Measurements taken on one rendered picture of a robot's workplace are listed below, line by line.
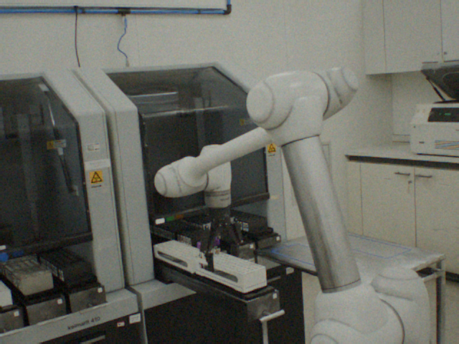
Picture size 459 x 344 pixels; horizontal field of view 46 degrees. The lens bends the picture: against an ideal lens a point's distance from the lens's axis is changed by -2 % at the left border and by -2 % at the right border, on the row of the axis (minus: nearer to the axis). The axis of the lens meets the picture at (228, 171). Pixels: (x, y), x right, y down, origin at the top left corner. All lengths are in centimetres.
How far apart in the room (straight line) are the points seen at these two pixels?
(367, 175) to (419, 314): 301
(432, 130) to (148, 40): 203
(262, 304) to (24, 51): 198
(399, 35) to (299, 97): 324
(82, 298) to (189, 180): 63
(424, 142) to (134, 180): 246
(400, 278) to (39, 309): 121
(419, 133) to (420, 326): 271
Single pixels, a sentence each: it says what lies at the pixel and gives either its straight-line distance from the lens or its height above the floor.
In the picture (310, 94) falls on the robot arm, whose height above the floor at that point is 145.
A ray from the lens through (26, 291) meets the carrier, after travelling 208.
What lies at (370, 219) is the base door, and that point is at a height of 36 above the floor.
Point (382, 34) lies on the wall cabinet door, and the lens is 463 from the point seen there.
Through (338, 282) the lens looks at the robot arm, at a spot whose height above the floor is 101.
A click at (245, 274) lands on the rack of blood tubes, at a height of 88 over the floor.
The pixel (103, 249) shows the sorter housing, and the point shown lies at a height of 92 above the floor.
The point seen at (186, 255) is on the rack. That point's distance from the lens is 213.
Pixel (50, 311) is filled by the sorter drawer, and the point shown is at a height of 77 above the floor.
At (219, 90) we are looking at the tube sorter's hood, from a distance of 252.
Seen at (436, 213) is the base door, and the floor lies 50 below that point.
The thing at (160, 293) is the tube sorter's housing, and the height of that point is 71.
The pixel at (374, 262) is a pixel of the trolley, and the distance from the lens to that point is 207.
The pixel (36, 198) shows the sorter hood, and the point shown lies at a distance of 203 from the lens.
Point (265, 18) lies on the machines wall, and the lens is 403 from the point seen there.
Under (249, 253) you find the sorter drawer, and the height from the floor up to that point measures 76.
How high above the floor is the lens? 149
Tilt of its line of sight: 9 degrees down
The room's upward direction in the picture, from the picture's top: 5 degrees counter-clockwise
